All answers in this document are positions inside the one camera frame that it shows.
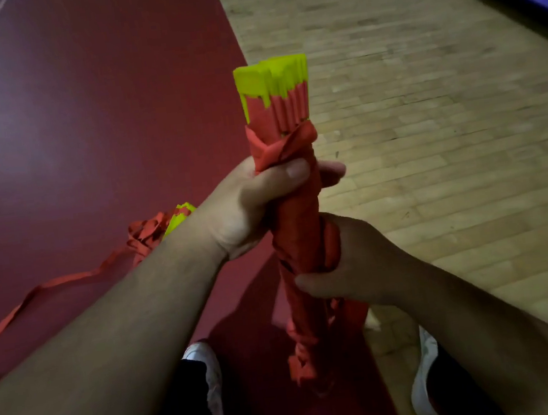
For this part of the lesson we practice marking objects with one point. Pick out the person's right hand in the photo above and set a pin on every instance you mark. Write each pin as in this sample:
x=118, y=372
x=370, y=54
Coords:
x=371, y=267

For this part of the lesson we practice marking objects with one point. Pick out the person's left hand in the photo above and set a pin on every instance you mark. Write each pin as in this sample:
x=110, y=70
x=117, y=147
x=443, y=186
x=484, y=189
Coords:
x=235, y=214

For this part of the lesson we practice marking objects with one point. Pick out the person's right forearm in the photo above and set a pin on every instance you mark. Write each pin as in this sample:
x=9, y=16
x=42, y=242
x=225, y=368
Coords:
x=511, y=350

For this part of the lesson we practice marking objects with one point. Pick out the person's left forearm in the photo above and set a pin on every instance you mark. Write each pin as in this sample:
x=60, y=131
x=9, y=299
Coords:
x=91, y=381

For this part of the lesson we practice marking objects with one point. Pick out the white right shoe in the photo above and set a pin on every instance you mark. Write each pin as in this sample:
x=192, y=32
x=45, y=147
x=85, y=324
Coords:
x=422, y=381

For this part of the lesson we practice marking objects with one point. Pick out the white shoe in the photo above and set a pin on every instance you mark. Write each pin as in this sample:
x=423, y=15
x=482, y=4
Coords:
x=422, y=381
x=205, y=357

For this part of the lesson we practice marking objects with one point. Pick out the white left shoe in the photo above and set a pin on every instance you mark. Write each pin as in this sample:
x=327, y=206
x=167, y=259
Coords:
x=205, y=357

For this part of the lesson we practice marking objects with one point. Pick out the black right trouser leg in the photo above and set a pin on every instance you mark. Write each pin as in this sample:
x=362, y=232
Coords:
x=461, y=396

